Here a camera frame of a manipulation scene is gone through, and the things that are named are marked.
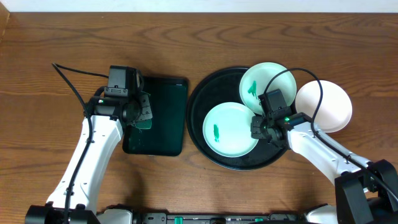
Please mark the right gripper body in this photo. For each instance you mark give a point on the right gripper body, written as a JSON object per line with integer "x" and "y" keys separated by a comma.
{"x": 259, "y": 127}

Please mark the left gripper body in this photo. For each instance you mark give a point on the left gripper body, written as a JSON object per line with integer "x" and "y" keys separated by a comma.
{"x": 144, "y": 109}

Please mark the green scrub sponge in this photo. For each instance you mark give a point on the green scrub sponge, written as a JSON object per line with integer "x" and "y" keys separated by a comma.
{"x": 144, "y": 124}

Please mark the mint green plate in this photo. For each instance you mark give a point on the mint green plate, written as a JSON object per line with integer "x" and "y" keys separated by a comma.
{"x": 255, "y": 80}
{"x": 227, "y": 130}

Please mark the white plate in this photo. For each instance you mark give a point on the white plate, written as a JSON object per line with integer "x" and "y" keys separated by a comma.
{"x": 335, "y": 110}

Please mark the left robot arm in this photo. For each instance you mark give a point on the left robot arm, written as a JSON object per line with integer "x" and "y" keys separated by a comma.
{"x": 75, "y": 198}

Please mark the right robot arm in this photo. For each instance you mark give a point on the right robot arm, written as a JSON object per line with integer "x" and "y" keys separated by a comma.
{"x": 365, "y": 191}

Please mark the black rectangular tray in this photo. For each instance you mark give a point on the black rectangular tray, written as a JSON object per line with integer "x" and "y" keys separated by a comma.
{"x": 168, "y": 99}

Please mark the round black tray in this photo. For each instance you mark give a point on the round black tray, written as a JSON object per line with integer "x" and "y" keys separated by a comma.
{"x": 221, "y": 87}

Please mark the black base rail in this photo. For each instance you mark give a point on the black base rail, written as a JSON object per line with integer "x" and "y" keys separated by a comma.
{"x": 217, "y": 218}

